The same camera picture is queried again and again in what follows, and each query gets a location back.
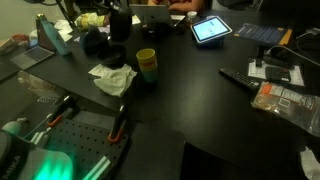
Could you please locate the orange and teal cup stack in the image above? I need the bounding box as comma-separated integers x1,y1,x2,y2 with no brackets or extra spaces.
140,63,158,83

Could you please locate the yellow top stacked cup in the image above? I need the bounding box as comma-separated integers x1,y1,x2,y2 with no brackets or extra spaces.
136,48,156,64

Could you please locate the silver open laptop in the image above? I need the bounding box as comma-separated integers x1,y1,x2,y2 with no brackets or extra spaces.
129,4,185,27

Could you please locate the white crumpled cloth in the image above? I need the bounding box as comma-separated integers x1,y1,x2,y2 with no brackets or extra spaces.
89,64,137,97

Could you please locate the black remote control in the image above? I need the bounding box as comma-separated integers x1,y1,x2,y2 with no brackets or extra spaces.
219,68,260,90

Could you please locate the black perforated mounting board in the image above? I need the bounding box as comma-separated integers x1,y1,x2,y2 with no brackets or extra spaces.
24,118,130,180

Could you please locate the teal water bottle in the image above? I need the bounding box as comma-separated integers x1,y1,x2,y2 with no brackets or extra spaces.
37,13,70,55

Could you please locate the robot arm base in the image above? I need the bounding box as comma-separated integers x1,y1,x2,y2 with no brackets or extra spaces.
0,121,74,180

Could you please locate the dark blue booklet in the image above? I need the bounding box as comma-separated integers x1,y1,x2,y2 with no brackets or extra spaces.
234,23,293,45

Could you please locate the black clamp orange handle right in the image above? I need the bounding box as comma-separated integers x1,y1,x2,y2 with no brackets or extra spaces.
107,105,128,144

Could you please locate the black clamp orange handle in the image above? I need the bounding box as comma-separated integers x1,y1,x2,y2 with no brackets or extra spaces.
107,105,128,144
47,95,79,127

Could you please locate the white lidded jar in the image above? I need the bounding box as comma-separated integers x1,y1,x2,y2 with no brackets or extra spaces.
186,11,197,24

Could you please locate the grey laptop keyboard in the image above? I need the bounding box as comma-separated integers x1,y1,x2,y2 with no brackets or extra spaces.
10,46,54,70

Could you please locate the black bowl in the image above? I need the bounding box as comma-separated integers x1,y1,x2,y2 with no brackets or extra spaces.
97,45,127,65
110,7,132,42

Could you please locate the white tablet with lit screen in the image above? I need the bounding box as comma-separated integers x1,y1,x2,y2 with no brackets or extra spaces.
190,16,232,44

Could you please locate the yellow patterned bag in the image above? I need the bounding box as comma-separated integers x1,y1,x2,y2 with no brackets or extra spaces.
75,13,110,30

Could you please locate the clear plastic bag with labels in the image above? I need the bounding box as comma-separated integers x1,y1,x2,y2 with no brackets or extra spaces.
251,82,320,137

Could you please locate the black clamp orange handle left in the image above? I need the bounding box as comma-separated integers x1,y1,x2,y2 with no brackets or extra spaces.
47,95,79,127

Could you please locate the white paper sheet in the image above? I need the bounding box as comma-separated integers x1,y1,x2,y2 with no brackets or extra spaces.
247,58,305,87

